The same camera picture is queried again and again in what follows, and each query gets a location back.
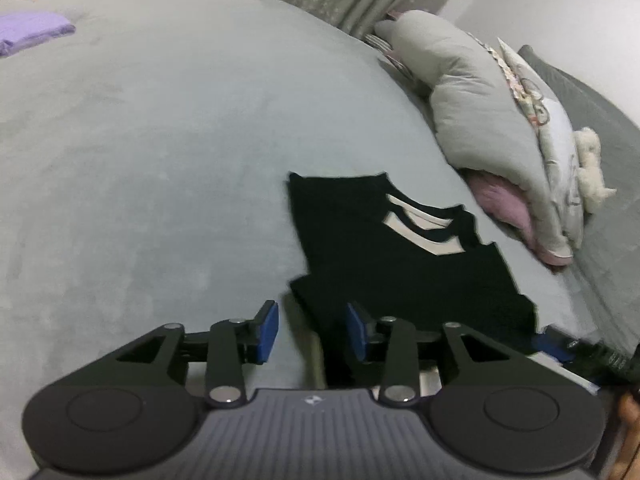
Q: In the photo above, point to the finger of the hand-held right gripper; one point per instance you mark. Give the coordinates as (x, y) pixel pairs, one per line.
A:
(552, 342)

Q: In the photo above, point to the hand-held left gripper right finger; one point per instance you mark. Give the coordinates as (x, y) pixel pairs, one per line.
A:
(357, 332)

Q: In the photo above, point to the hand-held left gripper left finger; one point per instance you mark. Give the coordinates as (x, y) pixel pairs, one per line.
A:
(268, 335)

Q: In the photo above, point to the black vest with cream trim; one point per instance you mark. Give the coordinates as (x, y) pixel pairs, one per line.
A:
(350, 240)

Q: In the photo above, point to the purple garment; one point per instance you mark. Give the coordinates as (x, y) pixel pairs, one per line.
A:
(30, 30)

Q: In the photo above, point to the pink blanket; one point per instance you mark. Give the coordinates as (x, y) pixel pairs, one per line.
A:
(505, 205)

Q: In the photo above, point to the white plush toy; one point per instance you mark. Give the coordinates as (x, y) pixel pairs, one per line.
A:
(590, 160)

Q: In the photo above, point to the grey flower-print pillow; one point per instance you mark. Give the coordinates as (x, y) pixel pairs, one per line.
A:
(560, 125)

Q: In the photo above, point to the grey duvet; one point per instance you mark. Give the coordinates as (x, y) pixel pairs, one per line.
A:
(475, 120)

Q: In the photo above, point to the colourful floral cloth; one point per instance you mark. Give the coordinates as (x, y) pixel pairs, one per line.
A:
(530, 100)

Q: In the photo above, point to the grey padded headboard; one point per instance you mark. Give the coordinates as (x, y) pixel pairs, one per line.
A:
(600, 100)

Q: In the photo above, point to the striped cloth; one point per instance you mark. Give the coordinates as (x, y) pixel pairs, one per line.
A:
(395, 62)

